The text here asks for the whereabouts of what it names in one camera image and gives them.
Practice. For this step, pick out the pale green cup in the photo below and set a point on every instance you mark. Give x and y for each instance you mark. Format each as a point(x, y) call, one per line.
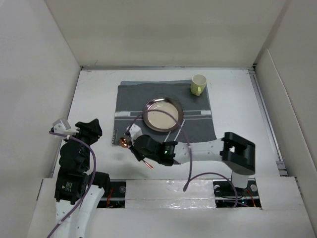
point(198, 84)

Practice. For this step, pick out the white foil-covered front block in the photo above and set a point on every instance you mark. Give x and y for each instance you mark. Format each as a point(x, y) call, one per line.
point(169, 194)

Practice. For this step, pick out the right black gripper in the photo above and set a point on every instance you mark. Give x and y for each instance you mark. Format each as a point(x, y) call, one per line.
point(139, 156)

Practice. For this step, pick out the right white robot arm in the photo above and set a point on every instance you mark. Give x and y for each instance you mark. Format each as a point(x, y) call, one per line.
point(233, 150)

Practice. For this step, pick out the copper spoon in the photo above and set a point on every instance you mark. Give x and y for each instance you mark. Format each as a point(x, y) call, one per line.
point(123, 143)

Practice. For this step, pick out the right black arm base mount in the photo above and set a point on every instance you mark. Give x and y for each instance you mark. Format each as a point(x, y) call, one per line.
point(246, 197)

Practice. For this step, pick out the grey striped cloth placemat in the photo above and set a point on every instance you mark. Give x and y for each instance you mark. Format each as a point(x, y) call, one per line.
point(133, 96)

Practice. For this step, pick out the round metal plate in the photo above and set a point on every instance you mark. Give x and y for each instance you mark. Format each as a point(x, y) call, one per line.
point(163, 114)

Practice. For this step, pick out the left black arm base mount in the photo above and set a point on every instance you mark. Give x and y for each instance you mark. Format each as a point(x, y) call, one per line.
point(114, 195)

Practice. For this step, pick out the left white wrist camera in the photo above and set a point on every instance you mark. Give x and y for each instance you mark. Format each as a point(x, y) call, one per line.
point(62, 126)

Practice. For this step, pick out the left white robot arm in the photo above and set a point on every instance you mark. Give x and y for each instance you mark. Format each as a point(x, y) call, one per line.
point(77, 193)

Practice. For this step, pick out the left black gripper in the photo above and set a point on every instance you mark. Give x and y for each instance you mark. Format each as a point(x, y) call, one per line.
point(91, 129)

